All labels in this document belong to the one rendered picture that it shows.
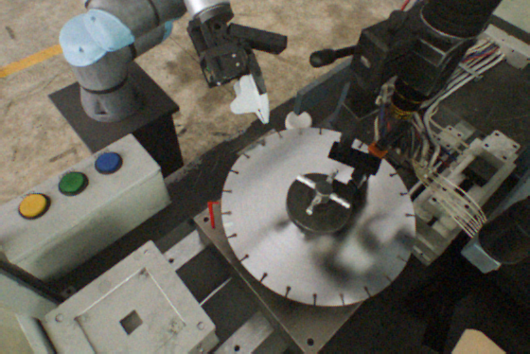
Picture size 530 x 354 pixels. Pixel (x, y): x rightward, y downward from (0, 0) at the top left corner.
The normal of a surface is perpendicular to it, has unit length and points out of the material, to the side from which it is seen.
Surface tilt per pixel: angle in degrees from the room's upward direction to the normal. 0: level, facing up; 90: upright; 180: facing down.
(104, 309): 0
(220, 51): 34
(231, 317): 0
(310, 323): 0
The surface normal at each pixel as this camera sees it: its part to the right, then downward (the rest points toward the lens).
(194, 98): 0.07, -0.56
